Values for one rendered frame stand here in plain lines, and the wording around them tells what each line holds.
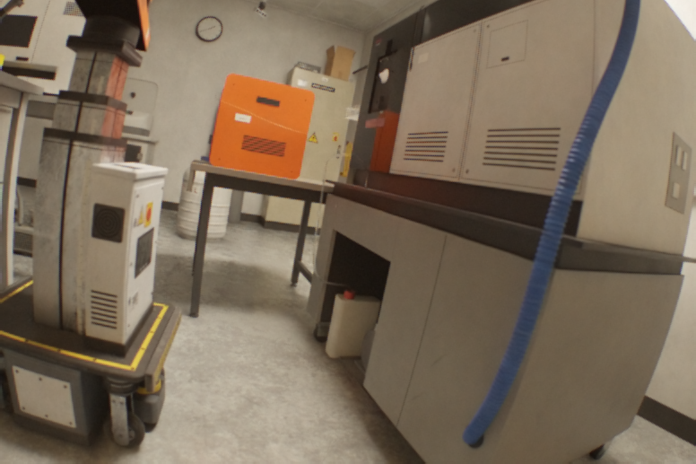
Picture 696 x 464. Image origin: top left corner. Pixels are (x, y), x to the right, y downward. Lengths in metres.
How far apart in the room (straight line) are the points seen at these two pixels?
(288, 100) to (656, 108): 1.46
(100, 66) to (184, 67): 3.98
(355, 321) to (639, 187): 1.21
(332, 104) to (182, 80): 1.87
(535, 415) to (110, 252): 0.95
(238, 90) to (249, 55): 3.24
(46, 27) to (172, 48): 3.10
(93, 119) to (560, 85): 1.02
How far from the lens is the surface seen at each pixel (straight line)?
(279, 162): 1.79
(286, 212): 4.61
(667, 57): 1.19
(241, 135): 1.76
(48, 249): 1.02
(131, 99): 4.80
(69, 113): 0.99
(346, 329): 1.66
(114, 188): 0.85
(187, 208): 3.39
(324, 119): 4.69
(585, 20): 0.89
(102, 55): 1.00
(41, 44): 2.07
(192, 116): 4.85
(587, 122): 0.69
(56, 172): 0.98
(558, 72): 0.88
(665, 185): 1.13
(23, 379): 1.04
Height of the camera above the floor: 0.76
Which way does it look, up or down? 4 degrees down
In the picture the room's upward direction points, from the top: 11 degrees clockwise
